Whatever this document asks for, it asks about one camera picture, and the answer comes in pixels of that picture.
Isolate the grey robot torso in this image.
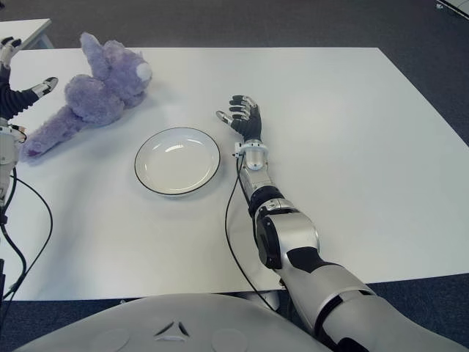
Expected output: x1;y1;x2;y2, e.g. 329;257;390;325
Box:
12;293;333;352

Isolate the purple plush doll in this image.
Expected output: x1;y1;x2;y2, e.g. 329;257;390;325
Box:
18;32;153;162

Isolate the small left wrist camera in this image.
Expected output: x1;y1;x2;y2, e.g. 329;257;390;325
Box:
7;124;29;142

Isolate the white side table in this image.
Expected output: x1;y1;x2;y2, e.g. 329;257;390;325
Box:
0;18;55;51

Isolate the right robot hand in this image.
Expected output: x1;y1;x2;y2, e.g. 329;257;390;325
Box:
215;94;264;143

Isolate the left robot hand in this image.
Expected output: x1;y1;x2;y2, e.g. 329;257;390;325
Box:
0;36;59;120

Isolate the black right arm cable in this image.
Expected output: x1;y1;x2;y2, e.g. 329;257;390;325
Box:
224;153;279;305

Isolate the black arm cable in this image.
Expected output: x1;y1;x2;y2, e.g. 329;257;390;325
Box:
0;175;54;301
224;153;279;305

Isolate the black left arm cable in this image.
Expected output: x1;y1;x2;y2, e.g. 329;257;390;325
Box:
0;175;54;301

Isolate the white plate with black rim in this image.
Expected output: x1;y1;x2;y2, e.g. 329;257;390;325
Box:
133;126;222;200

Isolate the small white object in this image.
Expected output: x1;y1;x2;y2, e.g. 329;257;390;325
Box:
435;0;469;12

